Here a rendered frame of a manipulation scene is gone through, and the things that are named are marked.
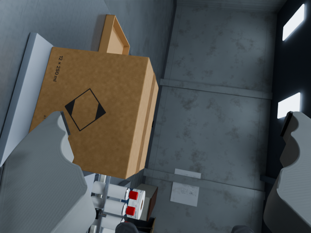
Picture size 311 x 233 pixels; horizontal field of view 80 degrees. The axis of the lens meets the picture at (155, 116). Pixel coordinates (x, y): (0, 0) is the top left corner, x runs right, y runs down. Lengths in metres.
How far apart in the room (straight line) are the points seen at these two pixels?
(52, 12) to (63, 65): 0.16
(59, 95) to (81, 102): 0.07
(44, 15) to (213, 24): 9.80
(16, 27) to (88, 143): 0.31
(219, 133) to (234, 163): 1.32
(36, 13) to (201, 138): 7.85
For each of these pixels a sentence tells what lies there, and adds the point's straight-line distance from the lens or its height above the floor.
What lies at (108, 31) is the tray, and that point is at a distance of 0.90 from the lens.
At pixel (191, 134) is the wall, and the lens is 8.16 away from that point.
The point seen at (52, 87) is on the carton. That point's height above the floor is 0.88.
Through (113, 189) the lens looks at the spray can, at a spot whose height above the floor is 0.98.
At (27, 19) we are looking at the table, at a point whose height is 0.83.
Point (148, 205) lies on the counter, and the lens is 6.24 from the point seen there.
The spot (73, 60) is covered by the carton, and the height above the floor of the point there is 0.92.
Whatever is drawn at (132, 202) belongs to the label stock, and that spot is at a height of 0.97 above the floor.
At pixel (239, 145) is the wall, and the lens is 8.50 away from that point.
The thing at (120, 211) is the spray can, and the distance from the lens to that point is 0.89.
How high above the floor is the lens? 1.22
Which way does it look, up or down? 8 degrees down
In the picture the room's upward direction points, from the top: 99 degrees clockwise
